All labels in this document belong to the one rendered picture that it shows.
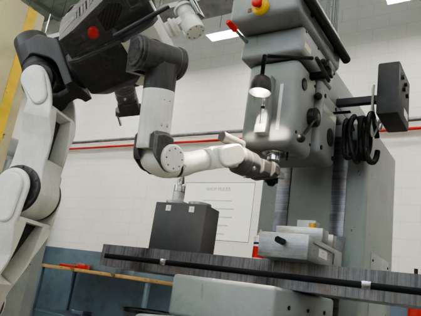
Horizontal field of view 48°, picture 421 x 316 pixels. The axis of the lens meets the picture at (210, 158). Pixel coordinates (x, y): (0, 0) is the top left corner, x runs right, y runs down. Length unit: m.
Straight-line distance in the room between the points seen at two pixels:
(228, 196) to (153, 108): 5.49
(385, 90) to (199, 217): 0.83
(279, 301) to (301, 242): 0.17
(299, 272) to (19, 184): 0.83
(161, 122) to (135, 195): 6.52
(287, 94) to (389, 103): 0.40
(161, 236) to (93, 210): 6.57
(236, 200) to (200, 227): 4.93
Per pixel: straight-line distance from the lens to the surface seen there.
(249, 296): 1.33
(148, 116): 1.28
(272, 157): 1.65
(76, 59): 1.48
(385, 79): 1.88
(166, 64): 1.31
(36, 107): 1.52
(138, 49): 1.30
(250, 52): 1.75
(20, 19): 3.12
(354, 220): 1.91
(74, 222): 8.60
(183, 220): 1.76
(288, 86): 1.65
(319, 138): 1.76
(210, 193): 6.90
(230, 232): 6.59
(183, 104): 7.77
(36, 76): 1.56
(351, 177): 1.95
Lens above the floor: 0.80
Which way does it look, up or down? 16 degrees up
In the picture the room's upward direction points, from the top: 9 degrees clockwise
